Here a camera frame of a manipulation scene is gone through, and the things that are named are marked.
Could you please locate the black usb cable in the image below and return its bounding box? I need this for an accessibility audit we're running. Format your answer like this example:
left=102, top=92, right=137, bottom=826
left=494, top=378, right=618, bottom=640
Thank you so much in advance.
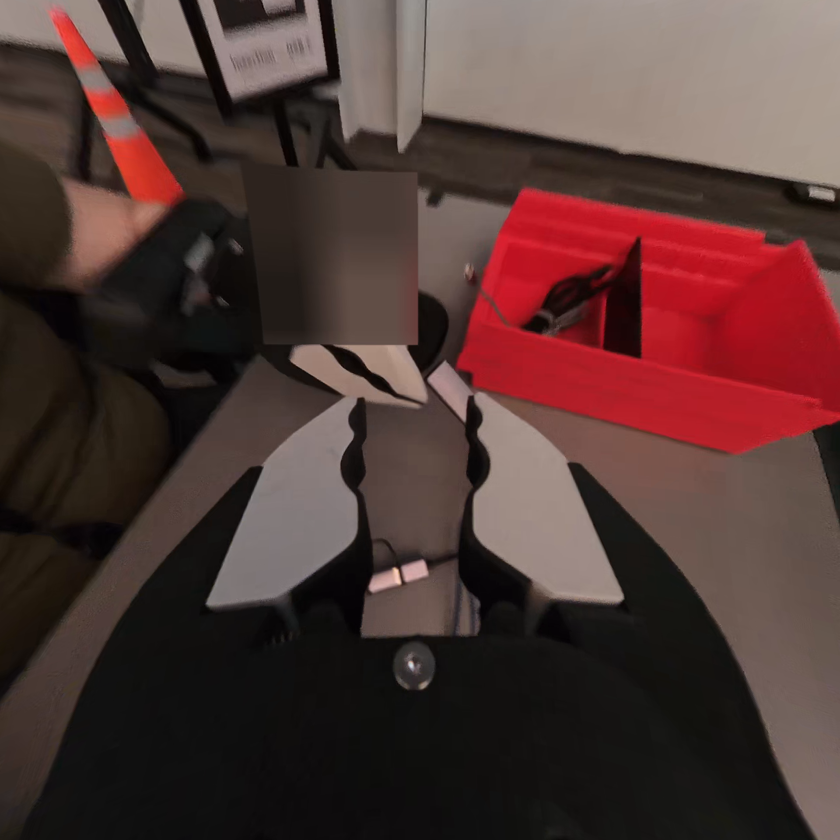
left=518, top=261, right=623, bottom=336

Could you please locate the black foam pad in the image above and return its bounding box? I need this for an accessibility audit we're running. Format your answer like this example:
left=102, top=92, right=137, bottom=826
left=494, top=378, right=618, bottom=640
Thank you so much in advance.
left=262, top=292, right=451, bottom=396

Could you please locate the black waist strap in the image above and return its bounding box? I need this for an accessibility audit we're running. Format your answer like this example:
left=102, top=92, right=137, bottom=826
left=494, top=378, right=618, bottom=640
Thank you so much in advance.
left=0, top=508, right=127, bottom=560

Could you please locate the orange traffic cone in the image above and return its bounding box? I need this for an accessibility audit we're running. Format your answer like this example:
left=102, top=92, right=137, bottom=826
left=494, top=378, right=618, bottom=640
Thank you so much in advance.
left=48, top=7, right=186, bottom=206

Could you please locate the red plastic bin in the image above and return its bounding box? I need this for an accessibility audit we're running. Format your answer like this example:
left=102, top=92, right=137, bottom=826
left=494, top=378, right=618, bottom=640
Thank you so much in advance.
left=456, top=189, right=840, bottom=455

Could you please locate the grey usb hub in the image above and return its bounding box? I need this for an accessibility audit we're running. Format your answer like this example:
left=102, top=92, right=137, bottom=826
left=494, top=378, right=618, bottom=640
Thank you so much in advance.
left=364, top=360, right=476, bottom=595

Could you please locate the black bin divider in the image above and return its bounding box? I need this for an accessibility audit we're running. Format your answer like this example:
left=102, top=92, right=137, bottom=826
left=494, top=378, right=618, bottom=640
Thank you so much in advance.
left=602, top=236, right=644, bottom=359

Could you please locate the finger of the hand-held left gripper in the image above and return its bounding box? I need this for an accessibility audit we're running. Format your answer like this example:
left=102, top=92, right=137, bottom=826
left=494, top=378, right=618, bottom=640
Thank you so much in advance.
left=289, top=346, right=421, bottom=409
left=341, top=344, right=429, bottom=404

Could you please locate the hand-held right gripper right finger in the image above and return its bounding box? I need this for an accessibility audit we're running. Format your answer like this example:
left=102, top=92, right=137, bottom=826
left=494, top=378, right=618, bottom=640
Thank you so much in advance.
left=459, top=394, right=624, bottom=630

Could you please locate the black framed marker sign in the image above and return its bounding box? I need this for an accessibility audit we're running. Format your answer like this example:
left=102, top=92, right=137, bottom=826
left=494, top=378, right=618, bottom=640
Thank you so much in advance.
left=98, top=0, right=358, bottom=173

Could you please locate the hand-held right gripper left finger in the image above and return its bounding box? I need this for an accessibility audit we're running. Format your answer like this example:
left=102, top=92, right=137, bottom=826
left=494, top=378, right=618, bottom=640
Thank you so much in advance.
left=205, top=395, right=374, bottom=632

